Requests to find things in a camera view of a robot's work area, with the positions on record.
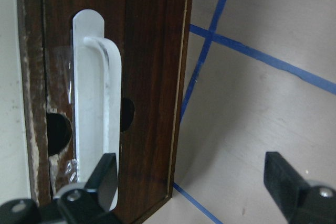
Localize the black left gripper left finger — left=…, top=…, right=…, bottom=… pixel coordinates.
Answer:
left=57, top=153, right=118, bottom=223

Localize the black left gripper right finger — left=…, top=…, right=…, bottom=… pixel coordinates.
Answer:
left=264, top=152, right=335, bottom=223

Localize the white drawer handle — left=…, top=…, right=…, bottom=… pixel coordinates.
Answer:
left=71, top=9, right=123, bottom=211

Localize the wooden drawer cabinet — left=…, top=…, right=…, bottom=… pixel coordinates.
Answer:
left=17, top=0, right=192, bottom=223

